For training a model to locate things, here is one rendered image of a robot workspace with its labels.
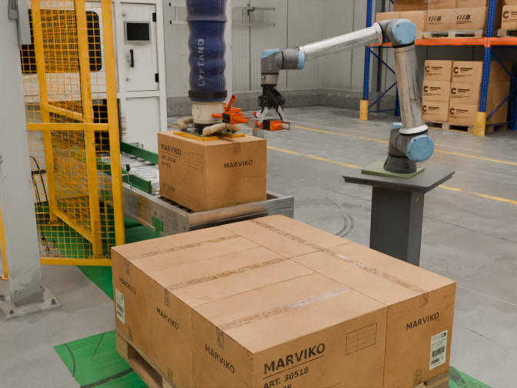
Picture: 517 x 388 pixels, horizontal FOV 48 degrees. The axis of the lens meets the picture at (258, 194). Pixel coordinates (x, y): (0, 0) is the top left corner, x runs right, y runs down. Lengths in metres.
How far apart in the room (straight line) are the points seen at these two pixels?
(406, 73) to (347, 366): 1.59
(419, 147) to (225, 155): 1.03
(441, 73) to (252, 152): 8.13
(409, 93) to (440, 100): 8.04
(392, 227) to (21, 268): 2.13
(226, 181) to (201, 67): 0.65
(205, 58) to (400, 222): 1.44
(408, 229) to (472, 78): 7.55
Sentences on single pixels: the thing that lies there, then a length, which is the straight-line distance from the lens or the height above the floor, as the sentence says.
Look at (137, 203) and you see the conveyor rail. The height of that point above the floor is 0.52.
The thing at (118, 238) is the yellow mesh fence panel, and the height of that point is 0.29.
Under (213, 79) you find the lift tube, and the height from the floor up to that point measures 1.28.
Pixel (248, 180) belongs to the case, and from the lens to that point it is 3.31.
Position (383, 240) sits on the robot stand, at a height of 0.36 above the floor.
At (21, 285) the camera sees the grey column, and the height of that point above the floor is 0.14.
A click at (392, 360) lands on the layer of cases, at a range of 2.36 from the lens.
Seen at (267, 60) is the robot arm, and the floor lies 1.39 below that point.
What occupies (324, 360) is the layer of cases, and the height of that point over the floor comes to 0.42.
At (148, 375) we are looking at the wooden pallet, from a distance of 2.81.
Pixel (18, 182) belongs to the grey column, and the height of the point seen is 0.74.
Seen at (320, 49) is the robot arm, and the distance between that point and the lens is 3.13.
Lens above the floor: 1.46
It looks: 14 degrees down
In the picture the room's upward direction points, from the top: straight up
